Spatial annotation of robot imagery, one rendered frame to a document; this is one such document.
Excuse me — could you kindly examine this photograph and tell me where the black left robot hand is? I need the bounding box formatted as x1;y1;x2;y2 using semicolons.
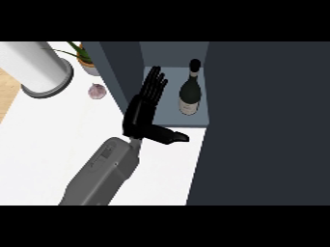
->
120;66;190;146

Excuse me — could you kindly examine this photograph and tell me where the dark green wine bottle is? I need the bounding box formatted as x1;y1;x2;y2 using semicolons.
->
178;58;203;116

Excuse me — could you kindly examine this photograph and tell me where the dark grey open cabinet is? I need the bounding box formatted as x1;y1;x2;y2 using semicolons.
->
80;41;210;128

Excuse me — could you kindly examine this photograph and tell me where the dark grey cabinet door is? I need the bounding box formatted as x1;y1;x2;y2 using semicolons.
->
185;41;330;206

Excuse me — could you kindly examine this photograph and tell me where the garlic bulb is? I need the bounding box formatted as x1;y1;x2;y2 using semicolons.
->
86;82;107;100

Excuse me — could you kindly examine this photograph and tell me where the grey paper towel holder base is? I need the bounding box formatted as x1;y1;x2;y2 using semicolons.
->
20;58;75;99

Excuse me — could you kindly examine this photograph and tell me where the potted green plant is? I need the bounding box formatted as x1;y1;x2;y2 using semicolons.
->
42;41;103;77

